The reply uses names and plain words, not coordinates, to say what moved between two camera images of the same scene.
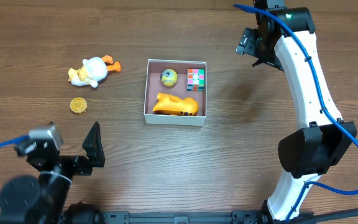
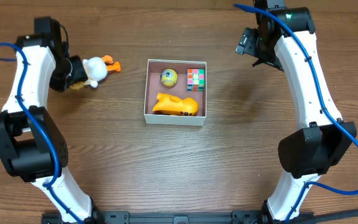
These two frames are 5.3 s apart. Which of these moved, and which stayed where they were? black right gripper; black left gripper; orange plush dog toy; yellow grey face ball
Moved: black left gripper
Stayed: orange plush dog toy; yellow grey face ball; black right gripper
